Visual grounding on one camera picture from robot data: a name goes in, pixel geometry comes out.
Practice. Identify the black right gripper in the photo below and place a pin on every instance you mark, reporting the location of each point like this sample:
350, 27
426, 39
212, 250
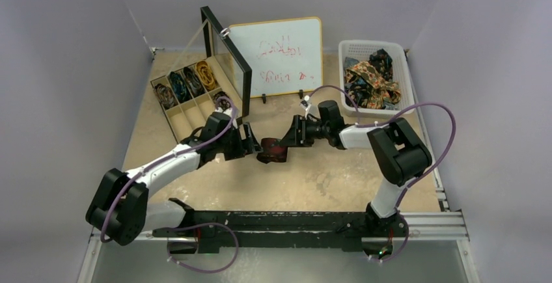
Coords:
297, 129

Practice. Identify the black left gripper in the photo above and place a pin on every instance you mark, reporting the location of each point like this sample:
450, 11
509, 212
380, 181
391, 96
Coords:
239, 150

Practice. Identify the dark red patterned tie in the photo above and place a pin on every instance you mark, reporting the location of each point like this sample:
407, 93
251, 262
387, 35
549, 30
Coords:
272, 151

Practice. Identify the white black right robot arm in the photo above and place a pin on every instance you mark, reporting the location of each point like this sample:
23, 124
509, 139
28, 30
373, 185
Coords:
401, 155

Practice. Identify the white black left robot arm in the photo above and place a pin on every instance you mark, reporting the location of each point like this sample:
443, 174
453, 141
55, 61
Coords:
119, 209

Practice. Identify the yellow framed whiteboard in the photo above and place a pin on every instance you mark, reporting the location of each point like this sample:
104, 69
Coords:
285, 55

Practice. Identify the rolled grey tie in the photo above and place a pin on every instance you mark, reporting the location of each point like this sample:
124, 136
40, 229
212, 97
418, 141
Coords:
194, 84

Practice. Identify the beige compartment tie box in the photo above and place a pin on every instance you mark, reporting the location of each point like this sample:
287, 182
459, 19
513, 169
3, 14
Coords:
192, 114

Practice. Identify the rolled blue tie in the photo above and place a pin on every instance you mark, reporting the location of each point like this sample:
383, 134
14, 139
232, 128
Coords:
179, 87

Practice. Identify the rolled yellow tie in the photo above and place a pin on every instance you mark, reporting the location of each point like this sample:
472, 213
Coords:
206, 75

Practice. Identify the orange floral tie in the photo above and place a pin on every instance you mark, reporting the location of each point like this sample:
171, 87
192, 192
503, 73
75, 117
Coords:
368, 90

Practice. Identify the white plastic basket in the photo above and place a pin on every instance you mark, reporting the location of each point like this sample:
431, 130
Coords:
353, 51

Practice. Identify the rolled brown striped tie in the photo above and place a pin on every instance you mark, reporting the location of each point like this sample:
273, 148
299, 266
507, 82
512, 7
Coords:
165, 96

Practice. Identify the black tie box lid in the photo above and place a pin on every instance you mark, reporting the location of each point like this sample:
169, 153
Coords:
237, 73

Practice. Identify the dark blue patterned tie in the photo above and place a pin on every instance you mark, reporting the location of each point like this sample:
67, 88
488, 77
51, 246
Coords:
383, 63

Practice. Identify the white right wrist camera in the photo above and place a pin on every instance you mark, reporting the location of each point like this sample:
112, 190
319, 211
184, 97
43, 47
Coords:
306, 105

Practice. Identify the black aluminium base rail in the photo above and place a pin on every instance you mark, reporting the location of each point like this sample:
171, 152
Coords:
347, 231

